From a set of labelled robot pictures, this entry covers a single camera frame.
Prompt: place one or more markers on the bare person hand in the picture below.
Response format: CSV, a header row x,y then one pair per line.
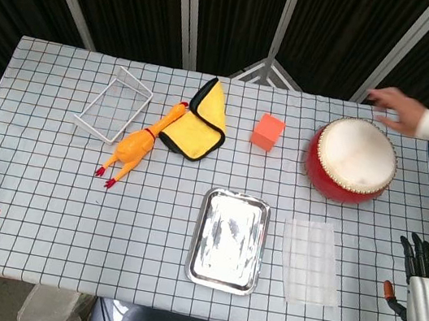
x,y
400,109

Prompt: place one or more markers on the white parchment paper sheet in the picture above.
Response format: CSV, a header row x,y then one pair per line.
x,y
310,263

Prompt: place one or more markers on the silver metal tray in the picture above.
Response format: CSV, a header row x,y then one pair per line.
x,y
226,240

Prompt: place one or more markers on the red drum with white skin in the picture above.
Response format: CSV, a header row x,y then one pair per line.
x,y
355,155

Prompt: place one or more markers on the white checkered tablecloth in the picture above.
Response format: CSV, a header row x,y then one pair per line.
x,y
67,206

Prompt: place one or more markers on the orange cube block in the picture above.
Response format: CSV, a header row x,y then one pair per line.
x,y
266,134

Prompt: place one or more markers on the clear plastic bag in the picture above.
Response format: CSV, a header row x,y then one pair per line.
x,y
47,307

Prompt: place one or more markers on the orange rubber chicken toy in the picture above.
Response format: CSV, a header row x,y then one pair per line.
x,y
134,149

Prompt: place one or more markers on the yellow cloth with black trim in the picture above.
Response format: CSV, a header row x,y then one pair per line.
x,y
204,126

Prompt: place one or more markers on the black folding screen white frame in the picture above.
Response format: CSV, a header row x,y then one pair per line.
x,y
244,9

